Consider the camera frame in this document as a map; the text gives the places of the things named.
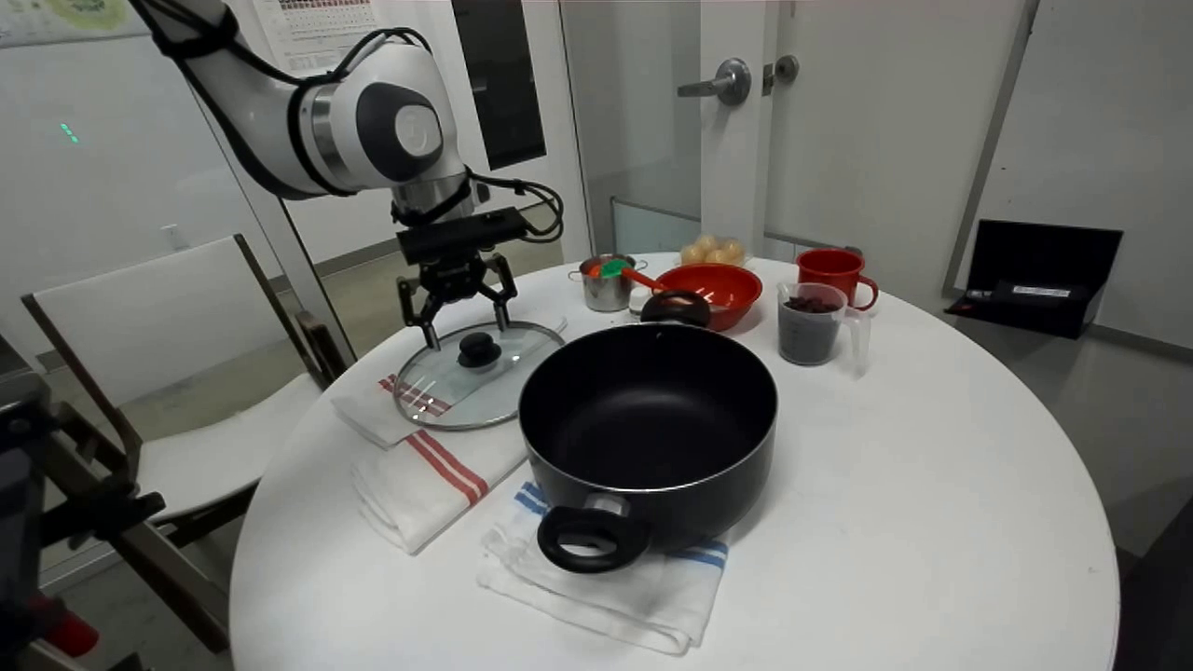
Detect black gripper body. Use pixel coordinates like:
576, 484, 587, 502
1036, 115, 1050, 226
400, 234, 513, 308

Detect round glass pot lid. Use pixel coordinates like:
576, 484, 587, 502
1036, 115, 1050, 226
391, 318, 570, 437

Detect metal cup with colourful items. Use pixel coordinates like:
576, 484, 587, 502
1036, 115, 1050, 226
576, 251, 642, 318

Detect white towel with red stripes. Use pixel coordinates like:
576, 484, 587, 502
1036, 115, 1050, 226
329, 357, 462, 451
355, 420, 531, 556

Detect pale yellow food pieces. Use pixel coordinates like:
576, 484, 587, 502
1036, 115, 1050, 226
679, 234, 754, 272

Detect red bowl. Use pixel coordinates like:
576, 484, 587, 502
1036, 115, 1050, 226
626, 259, 766, 335

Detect clear cup with dark contents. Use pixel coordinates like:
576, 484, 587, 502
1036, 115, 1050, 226
776, 278, 881, 377

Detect red mug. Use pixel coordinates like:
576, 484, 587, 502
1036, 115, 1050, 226
792, 243, 883, 311

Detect white towel with blue stripes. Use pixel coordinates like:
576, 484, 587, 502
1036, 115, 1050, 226
478, 475, 734, 659

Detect dark round door knob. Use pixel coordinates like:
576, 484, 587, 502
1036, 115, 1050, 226
759, 53, 800, 98

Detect black laptop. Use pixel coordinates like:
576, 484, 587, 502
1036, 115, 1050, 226
948, 217, 1125, 340

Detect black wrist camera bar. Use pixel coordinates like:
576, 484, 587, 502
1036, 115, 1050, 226
391, 201, 536, 269

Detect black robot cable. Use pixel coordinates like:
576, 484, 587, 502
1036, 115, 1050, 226
468, 170, 570, 246

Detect black two-handled pot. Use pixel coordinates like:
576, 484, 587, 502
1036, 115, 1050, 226
513, 290, 784, 577

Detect black wall panel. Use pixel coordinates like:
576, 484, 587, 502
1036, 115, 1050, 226
446, 0, 550, 170

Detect white chair with dark frame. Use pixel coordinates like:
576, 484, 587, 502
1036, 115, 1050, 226
19, 229, 350, 656

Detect white paper wall poster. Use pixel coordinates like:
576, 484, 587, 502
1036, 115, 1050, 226
253, 0, 395, 80

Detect silver door lever handle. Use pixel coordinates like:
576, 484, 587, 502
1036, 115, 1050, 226
676, 57, 756, 110

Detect black camera stand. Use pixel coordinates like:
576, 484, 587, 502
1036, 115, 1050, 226
0, 333, 239, 671

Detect green printed wall poster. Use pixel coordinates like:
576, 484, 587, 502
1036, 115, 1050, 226
0, 0, 146, 53

